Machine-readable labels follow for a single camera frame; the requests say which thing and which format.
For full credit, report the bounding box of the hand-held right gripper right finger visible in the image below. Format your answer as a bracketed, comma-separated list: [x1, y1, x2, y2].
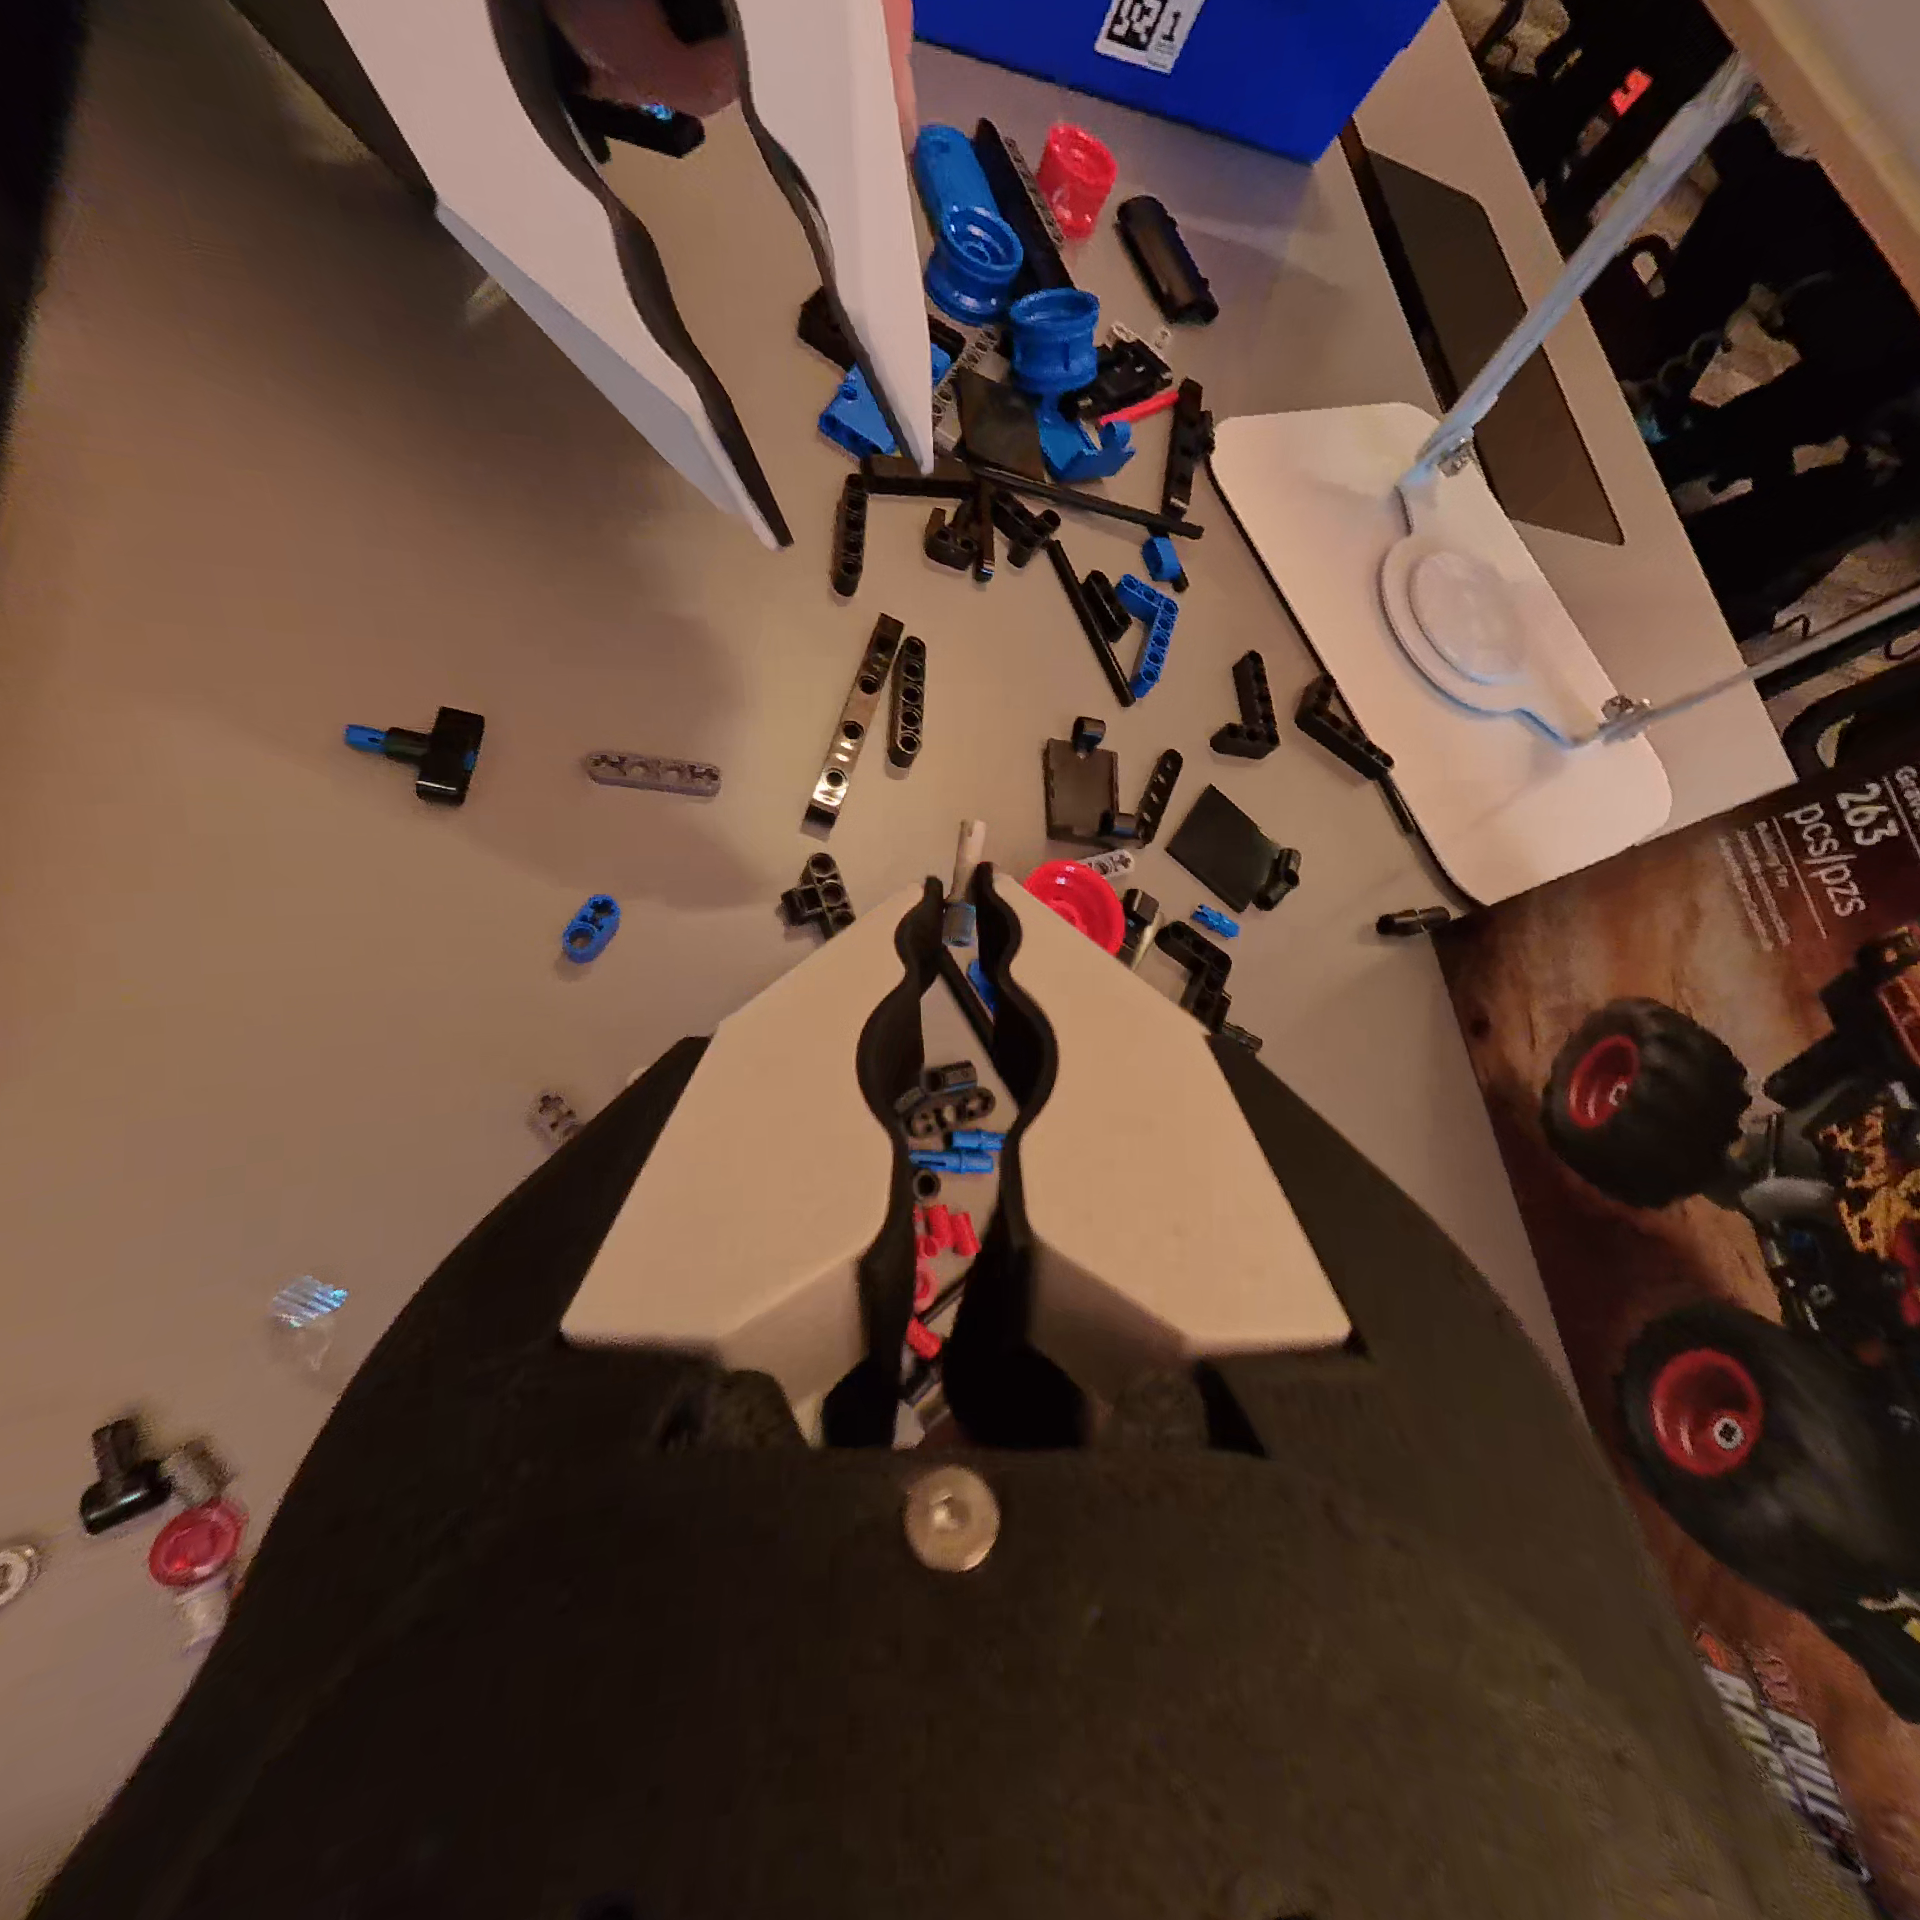
[943, 865, 1355, 1448]

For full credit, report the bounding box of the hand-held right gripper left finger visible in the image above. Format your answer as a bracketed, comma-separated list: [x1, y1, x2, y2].
[557, 881, 939, 1448]

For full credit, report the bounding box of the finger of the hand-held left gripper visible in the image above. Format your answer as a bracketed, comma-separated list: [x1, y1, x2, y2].
[719, 0, 939, 479]
[321, 0, 792, 553]

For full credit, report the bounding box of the black connector with blue pin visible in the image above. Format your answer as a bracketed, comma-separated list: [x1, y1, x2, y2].
[342, 703, 486, 809]

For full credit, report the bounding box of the grey desk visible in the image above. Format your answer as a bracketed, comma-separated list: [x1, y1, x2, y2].
[0, 0, 1800, 1920]

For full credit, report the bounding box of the person's left hand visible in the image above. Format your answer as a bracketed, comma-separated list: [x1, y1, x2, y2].
[544, 0, 741, 118]

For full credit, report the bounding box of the blue curved panel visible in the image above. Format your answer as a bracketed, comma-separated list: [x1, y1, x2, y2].
[911, 122, 992, 225]

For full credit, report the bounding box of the blue wheel rim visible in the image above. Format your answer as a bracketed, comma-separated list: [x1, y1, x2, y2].
[921, 207, 1025, 324]
[1008, 287, 1104, 394]

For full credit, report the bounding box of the long black holed beam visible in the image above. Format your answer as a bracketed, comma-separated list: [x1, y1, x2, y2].
[971, 116, 1081, 295]
[801, 612, 904, 833]

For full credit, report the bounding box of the red translucent rim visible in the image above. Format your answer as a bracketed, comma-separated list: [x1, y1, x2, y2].
[1036, 118, 1120, 225]

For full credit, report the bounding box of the black angled beam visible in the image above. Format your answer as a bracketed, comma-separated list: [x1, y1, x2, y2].
[1293, 672, 1397, 782]
[1209, 649, 1279, 757]
[1152, 919, 1236, 1037]

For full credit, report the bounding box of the blue flat panel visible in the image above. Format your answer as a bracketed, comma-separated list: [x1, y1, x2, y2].
[815, 364, 902, 460]

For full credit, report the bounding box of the pile of small pins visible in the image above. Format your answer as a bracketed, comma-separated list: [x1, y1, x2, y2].
[896, 1055, 1003, 1359]

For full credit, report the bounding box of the red wheel rim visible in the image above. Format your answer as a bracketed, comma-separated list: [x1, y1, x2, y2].
[1020, 856, 1126, 958]

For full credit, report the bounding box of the black curved panel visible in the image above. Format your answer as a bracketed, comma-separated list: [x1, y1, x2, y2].
[1113, 192, 1220, 324]

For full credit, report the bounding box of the blue fender piece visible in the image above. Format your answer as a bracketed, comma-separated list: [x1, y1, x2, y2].
[1040, 393, 1136, 485]

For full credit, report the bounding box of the clear small piece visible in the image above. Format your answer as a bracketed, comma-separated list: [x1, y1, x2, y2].
[269, 1274, 351, 1369]

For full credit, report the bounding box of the blue storage bin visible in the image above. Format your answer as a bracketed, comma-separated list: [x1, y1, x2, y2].
[911, 0, 1441, 165]

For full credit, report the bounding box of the medium black axle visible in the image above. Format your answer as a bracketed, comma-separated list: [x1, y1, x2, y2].
[1041, 537, 1136, 706]

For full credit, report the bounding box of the blue angled beam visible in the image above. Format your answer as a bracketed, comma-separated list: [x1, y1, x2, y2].
[1113, 574, 1181, 700]

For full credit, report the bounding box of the toy truck set box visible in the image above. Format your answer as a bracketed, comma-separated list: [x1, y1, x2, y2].
[1430, 757, 1920, 1920]

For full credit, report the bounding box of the white book stand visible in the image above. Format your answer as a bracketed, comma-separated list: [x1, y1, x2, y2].
[1207, 0, 1920, 910]

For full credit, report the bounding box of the red round disc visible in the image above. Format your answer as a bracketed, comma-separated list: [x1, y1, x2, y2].
[147, 1497, 248, 1589]

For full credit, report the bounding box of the black grey small connector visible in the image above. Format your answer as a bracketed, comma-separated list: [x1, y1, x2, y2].
[78, 1417, 227, 1535]

